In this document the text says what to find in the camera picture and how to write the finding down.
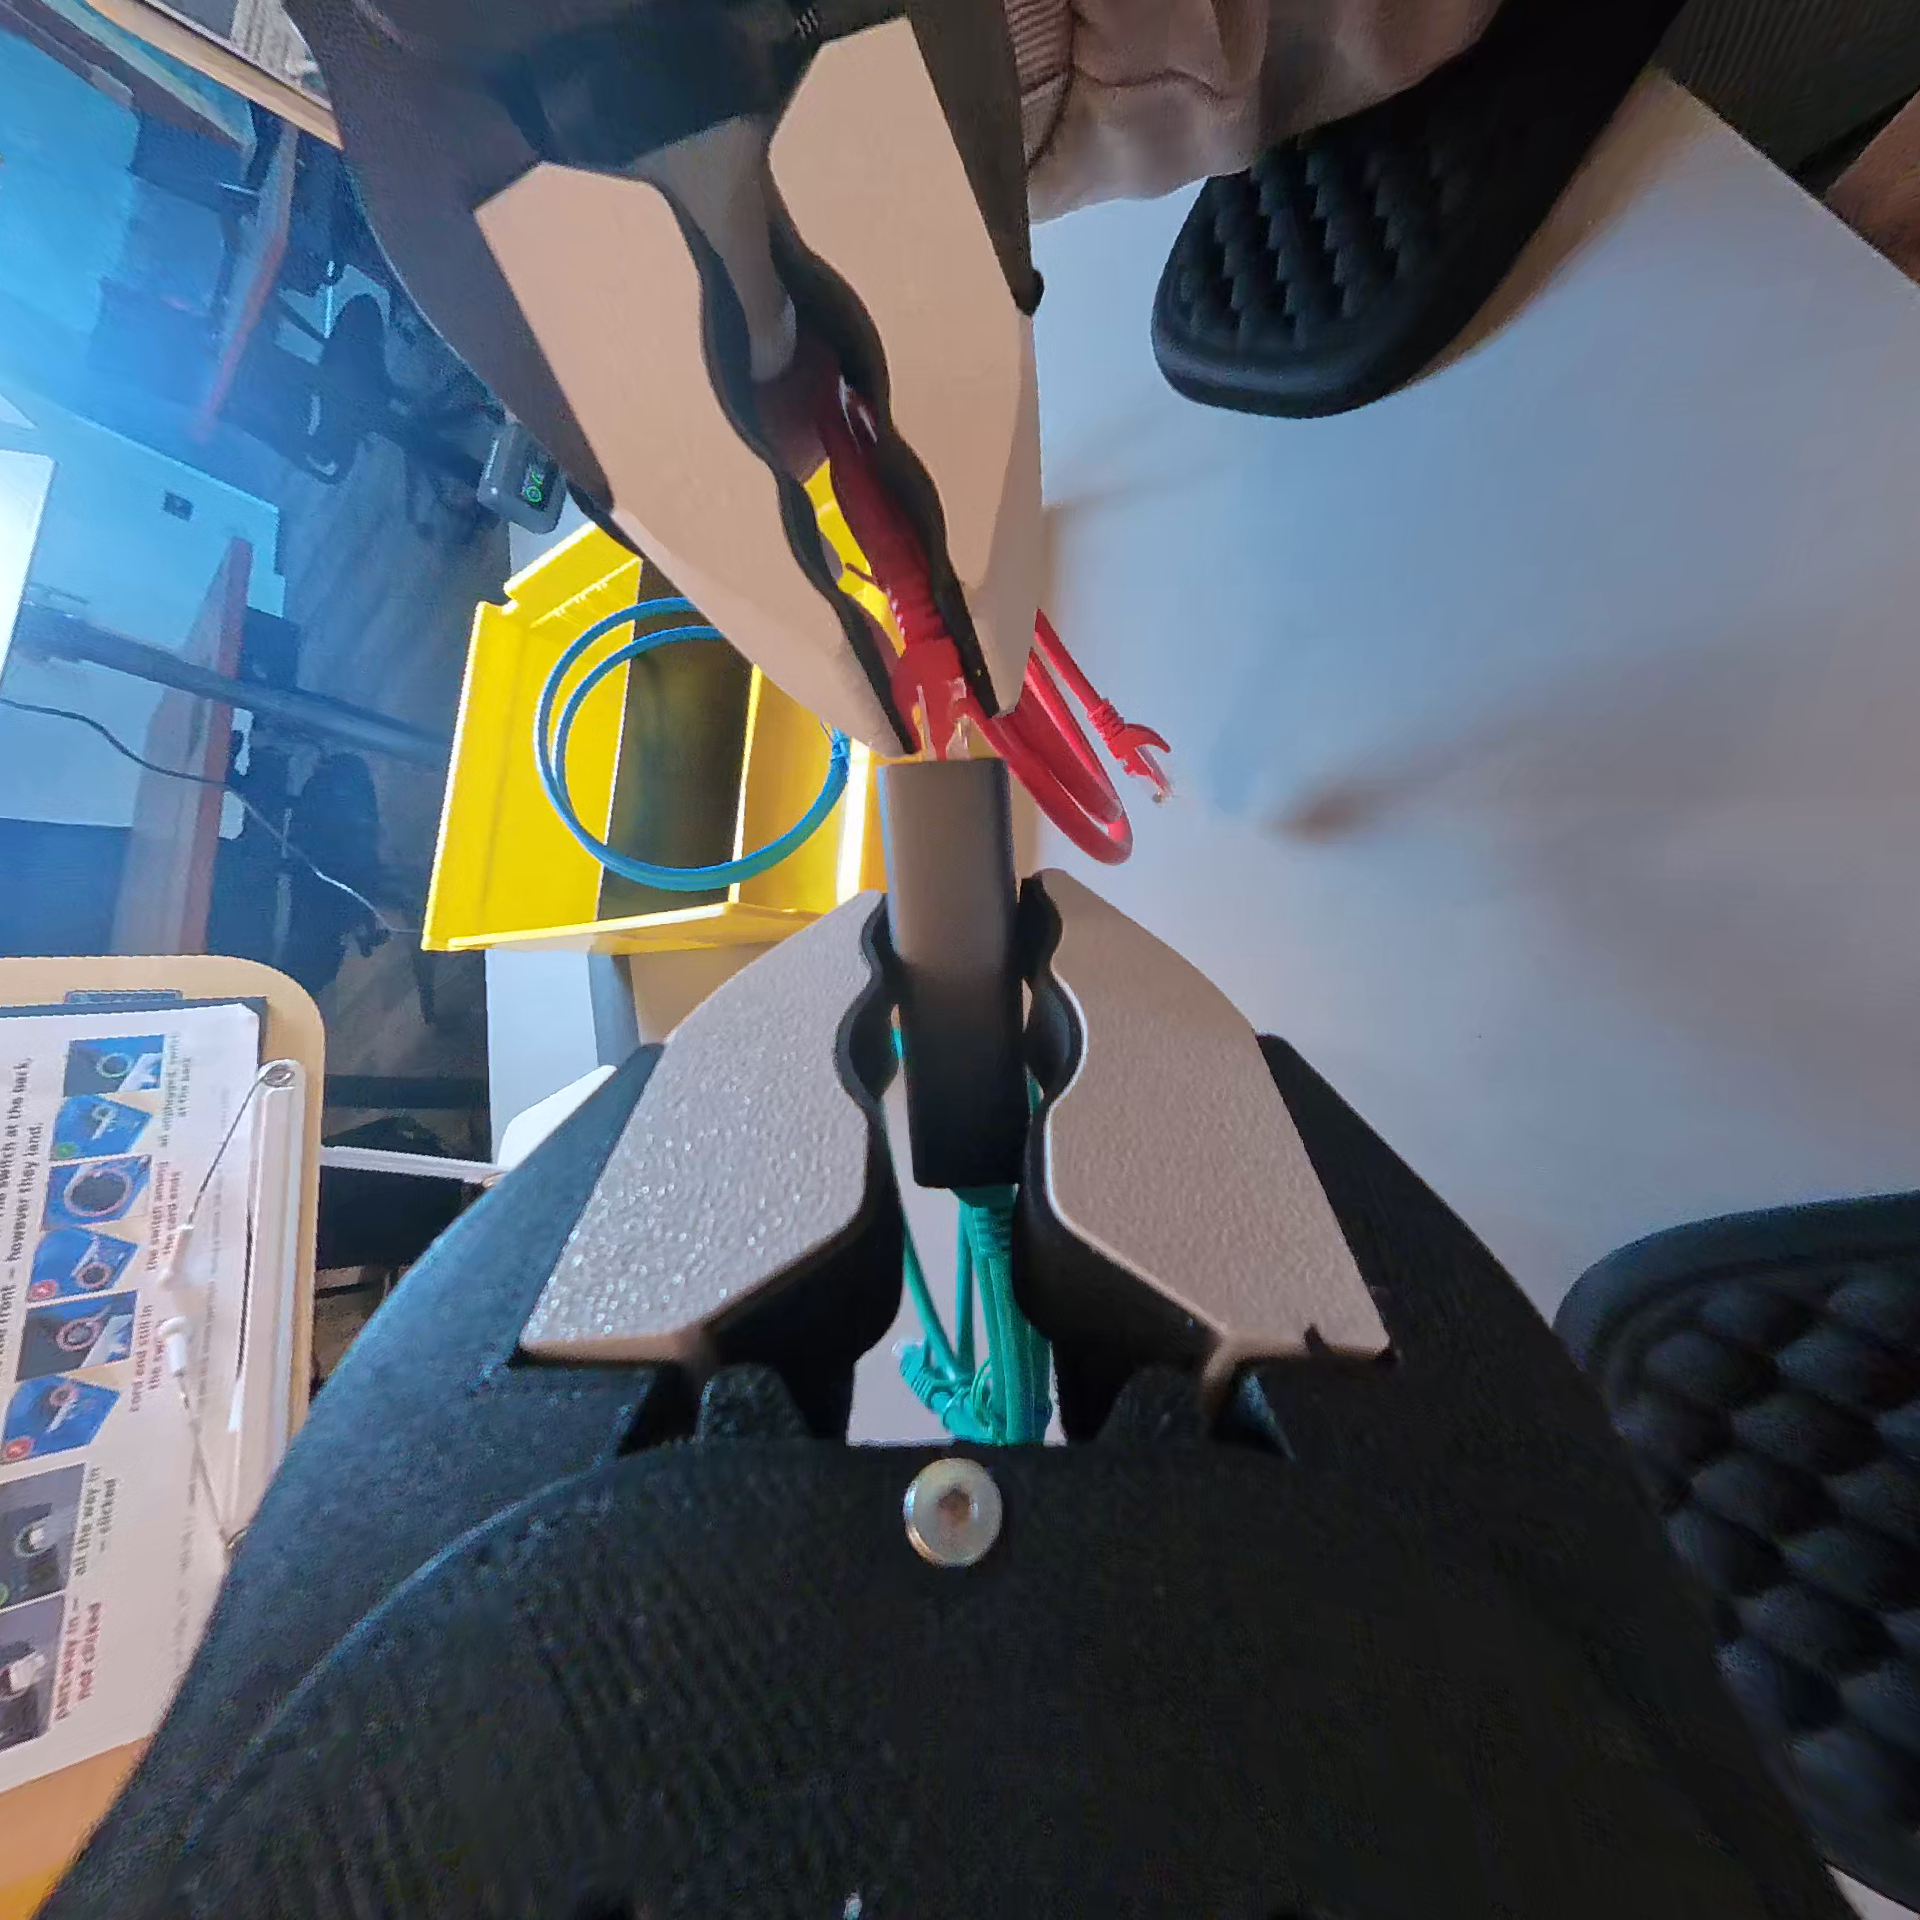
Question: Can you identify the wooden board stand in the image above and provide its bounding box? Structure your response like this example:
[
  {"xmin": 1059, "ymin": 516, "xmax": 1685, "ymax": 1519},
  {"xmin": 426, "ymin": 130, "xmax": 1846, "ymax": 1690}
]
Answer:
[{"xmin": 0, "ymin": 955, "xmax": 327, "ymax": 1920}]

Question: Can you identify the red ethernet cable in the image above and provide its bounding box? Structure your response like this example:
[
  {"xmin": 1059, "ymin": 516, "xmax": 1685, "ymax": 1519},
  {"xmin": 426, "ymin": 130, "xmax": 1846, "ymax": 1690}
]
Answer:
[{"xmin": 817, "ymin": 336, "xmax": 1174, "ymax": 869}]

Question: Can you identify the blue ethernet cable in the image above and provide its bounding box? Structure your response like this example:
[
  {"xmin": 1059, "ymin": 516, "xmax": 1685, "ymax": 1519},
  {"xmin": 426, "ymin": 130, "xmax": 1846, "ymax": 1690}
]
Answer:
[{"xmin": 537, "ymin": 597, "xmax": 853, "ymax": 896}]

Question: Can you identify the black mesh wrist rest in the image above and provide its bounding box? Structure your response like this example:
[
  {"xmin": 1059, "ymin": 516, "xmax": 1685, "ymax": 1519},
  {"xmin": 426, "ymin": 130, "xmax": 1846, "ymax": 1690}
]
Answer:
[
  {"xmin": 1151, "ymin": 116, "xmax": 1660, "ymax": 422},
  {"xmin": 1557, "ymin": 1198, "xmax": 1920, "ymax": 1920}
]

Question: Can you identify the small device with green display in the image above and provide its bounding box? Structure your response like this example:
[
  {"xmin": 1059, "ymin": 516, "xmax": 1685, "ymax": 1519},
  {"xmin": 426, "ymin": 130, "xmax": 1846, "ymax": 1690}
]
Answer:
[{"xmin": 477, "ymin": 424, "xmax": 570, "ymax": 531}]

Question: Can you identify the dark grey ethernet coupler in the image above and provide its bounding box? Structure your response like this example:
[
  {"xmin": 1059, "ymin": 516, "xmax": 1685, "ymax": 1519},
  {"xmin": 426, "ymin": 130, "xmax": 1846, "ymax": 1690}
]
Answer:
[{"xmin": 882, "ymin": 757, "xmax": 1039, "ymax": 1187}]

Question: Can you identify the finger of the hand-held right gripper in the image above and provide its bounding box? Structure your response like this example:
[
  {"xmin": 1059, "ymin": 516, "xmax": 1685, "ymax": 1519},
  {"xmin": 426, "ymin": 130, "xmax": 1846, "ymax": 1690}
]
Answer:
[
  {"xmin": 769, "ymin": 29, "xmax": 1047, "ymax": 726},
  {"xmin": 477, "ymin": 153, "xmax": 924, "ymax": 756}
]

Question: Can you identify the green ethernet cable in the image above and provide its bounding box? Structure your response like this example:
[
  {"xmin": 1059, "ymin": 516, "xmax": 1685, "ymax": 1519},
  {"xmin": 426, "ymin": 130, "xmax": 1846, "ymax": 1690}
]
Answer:
[{"xmin": 893, "ymin": 1021, "xmax": 1052, "ymax": 1448}]

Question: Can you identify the yellow plastic bin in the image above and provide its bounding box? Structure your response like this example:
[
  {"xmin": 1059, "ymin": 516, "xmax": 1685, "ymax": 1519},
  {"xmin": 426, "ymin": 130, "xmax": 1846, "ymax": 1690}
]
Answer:
[{"xmin": 424, "ymin": 518, "xmax": 890, "ymax": 957}]

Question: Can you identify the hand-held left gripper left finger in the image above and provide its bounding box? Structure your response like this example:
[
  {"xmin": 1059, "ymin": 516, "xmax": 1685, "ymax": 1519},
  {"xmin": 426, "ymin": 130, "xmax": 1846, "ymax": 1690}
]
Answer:
[{"xmin": 517, "ymin": 888, "xmax": 908, "ymax": 1448}]

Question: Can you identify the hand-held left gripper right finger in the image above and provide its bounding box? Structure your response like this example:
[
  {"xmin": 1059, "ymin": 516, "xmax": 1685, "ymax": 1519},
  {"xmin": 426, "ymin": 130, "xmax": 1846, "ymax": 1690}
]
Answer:
[{"xmin": 1017, "ymin": 868, "xmax": 1393, "ymax": 1448}]

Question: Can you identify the printed instruction sheet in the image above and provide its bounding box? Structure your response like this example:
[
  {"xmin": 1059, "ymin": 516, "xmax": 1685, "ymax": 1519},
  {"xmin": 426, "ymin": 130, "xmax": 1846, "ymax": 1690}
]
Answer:
[{"xmin": 0, "ymin": 999, "xmax": 271, "ymax": 1795}]

